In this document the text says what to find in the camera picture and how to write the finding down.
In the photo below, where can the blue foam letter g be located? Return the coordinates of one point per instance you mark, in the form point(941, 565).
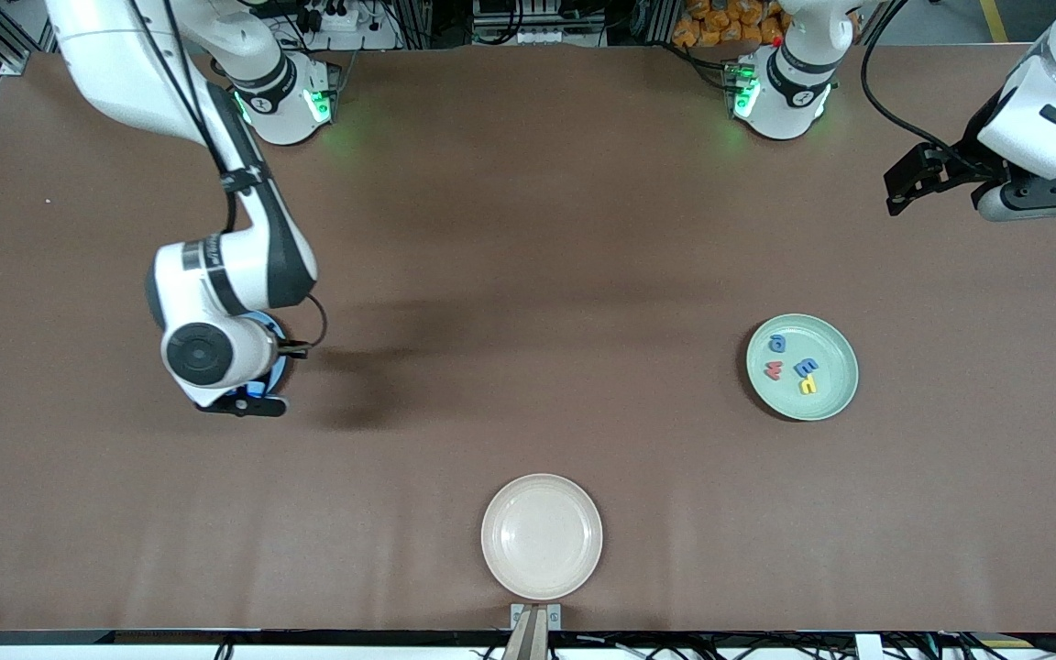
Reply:
point(777, 344)

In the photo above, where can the blue foam letter m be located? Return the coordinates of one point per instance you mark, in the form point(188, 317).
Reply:
point(806, 368)

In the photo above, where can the yellow foam letter h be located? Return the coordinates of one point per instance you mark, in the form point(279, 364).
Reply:
point(808, 386)

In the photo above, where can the red foam letter w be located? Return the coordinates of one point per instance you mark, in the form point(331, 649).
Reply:
point(773, 370)

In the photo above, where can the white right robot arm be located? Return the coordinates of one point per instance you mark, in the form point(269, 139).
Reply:
point(125, 64)

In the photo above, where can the blue plate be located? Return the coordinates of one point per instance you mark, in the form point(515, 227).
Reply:
point(279, 357)

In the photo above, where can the green plate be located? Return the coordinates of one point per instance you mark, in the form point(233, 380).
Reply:
point(826, 399)

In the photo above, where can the beige plate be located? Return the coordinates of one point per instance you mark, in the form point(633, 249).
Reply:
point(542, 536)

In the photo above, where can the brown table mat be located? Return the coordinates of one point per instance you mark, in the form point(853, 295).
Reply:
point(400, 458)

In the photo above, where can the orange bag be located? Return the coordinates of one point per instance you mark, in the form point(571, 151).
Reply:
point(720, 23)

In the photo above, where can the white power strip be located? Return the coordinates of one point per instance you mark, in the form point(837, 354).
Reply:
point(345, 18)

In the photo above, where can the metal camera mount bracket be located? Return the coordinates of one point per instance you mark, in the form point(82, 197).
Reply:
point(535, 632)

